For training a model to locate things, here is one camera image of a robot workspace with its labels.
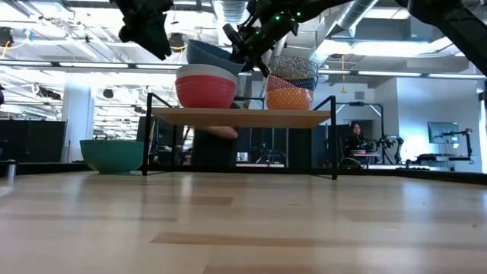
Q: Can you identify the black partition panel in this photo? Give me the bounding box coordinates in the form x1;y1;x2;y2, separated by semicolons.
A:
0;119;68;164

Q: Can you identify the yellow patterned bowl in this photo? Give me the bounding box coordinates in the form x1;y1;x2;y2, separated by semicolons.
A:
265;87;315;111

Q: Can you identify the teal bowl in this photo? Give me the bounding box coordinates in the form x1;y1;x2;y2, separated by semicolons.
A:
78;139;145;175

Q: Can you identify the dark background monitor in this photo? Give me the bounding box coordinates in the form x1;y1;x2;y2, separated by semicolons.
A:
427;121;460;145

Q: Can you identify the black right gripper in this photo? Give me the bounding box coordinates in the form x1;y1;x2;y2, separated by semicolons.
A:
223;0;305;78

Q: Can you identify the silver ribbed ventilation duct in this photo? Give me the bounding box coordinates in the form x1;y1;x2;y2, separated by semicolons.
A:
218;0;249;24

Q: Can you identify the large blue bowl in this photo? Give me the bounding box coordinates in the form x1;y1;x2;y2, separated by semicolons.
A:
185;39;247;76

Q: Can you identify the wooden shelf with black legs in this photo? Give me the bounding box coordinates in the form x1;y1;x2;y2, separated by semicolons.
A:
141;92;339;180

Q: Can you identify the white pillar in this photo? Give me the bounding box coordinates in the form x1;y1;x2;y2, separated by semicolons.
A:
62;86;95;163

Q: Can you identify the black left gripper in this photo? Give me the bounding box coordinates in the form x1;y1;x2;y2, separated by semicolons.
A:
110;0;174;61

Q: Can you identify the pink patterned bowl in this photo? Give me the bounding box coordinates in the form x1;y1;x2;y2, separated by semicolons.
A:
266;74;296;91

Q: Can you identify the grey metal cylinder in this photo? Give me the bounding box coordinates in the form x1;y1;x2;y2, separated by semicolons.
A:
5;159;18;184

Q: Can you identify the large white bowl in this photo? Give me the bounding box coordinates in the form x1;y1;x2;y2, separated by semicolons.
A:
175;63;239;83

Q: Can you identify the large red bowl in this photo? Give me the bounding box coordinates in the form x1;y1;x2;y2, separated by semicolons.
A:
175;75;237;110

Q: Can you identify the small light blue bowl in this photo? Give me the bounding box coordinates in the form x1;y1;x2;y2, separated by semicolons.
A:
267;55;320;80

